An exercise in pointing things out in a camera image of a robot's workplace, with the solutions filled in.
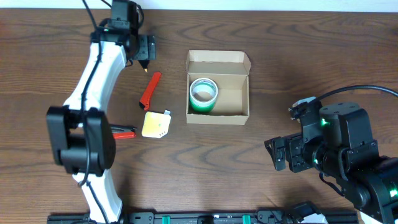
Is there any brown cardboard box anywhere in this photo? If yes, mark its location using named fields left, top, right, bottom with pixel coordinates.
left=185, top=50, right=251, bottom=125

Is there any red utility knife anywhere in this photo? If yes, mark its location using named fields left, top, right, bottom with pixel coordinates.
left=139, top=72, right=162, bottom=111

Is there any green tape roll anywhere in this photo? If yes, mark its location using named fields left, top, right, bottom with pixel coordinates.
left=189, top=78, right=218, bottom=113

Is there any red black stapler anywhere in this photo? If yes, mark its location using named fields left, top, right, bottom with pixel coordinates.
left=110, top=124, right=136, bottom=139

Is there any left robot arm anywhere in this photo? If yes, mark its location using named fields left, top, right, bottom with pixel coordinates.
left=46, top=0, right=156, bottom=223

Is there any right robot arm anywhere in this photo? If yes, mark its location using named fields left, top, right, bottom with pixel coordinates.
left=264, top=102, right=397, bottom=223

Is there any yellow sticky note pad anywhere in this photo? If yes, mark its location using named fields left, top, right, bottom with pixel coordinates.
left=141, top=110, right=172, bottom=138

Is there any black mounting rail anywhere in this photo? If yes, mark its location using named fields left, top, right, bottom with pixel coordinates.
left=47, top=211, right=359, bottom=224

